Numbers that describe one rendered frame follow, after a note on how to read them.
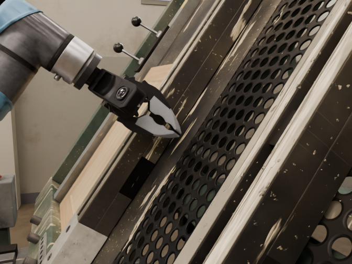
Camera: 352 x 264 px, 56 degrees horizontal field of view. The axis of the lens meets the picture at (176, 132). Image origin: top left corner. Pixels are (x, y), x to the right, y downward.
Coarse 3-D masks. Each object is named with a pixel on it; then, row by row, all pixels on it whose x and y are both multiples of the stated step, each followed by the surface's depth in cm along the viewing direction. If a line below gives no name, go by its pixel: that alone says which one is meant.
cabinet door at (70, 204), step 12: (156, 72) 105; (156, 84) 98; (108, 132) 112; (120, 132) 100; (108, 144) 104; (96, 156) 107; (108, 156) 96; (84, 168) 111; (96, 168) 99; (84, 180) 103; (72, 192) 106; (84, 192) 95; (60, 204) 109; (72, 204) 97; (60, 216) 100
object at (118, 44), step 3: (117, 42) 119; (114, 45) 119; (117, 45) 118; (120, 45) 119; (114, 48) 119; (117, 48) 118; (120, 48) 119; (123, 48) 120; (117, 51) 119; (120, 51) 120; (123, 51) 119; (126, 51) 119; (129, 54) 119; (132, 54) 119; (132, 57) 119; (135, 57) 119; (138, 60) 118; (141, 60) 118; (138, 63) 118
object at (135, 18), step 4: (136, 16) 120; (132, 20) 120; (136, 20) 119; (140, 20) 120; (132, 24) 121; (136, 24) 120; (140, 24) 121; (148, 28) 120; (156, 32) 119; (160, 32) 119; (156, 36) 119
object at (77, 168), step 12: (192, 0) 120; (180, 12) 119; (192, 12) 120; (180, 24) 119; (168, 36) 118; (156, 48) 117; (168, 48) 119; (156, 60) 118; (144, 72) 117; (108, 120) 115; (96, 132) 118; (96, 144) 115; (84, 156) 114; (72, 168) 116; (72, 180) 113; (60, 192) 112
